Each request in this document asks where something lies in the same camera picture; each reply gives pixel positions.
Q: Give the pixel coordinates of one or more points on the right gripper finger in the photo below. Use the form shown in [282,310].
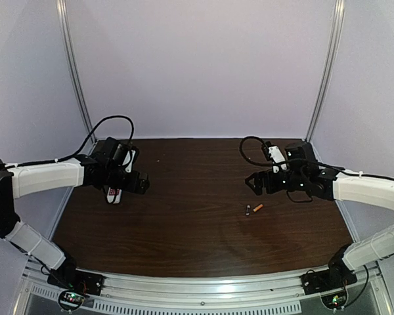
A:
[258,179]
[259,190]

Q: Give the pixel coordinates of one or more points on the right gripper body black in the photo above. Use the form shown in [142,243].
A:
[269,183]

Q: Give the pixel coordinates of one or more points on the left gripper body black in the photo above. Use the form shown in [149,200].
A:
[119,183]

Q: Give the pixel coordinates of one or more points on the orange AAA battery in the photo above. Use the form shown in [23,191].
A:
[257,208]

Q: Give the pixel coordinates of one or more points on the white remote control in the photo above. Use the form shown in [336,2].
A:
[113,196]

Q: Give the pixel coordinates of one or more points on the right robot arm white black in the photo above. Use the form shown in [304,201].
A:
[296,169]

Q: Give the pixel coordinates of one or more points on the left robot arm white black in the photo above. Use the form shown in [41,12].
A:
[110,167]

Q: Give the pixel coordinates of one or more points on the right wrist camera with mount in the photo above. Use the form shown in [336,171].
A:
[273,154]

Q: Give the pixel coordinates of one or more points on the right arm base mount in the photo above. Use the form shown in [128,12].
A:
[331,287]

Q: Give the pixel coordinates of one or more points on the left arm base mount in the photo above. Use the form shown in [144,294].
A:
[77,289]

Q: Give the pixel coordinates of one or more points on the curved aluminium front rail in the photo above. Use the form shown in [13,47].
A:
[276,293]

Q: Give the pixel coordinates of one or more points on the right aluminium frame post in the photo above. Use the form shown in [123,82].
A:
[331,54]

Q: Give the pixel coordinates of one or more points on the aluminium frame post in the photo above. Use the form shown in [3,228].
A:
[62,12]
[331,54]

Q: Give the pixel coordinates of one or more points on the left aluminium frame post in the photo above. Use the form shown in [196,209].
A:
[62,12]

